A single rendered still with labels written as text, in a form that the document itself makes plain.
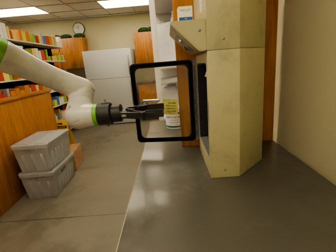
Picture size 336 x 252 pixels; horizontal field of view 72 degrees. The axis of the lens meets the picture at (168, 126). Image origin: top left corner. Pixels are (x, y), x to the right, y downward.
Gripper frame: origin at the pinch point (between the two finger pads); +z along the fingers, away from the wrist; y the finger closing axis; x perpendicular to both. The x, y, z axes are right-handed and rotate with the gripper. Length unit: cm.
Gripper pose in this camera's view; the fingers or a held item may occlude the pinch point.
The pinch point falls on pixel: (161, 109)
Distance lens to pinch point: 97.1
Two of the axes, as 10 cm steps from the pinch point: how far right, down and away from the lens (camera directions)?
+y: -0.1, -2.6, 9.6
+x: 0.8, 9.6, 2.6
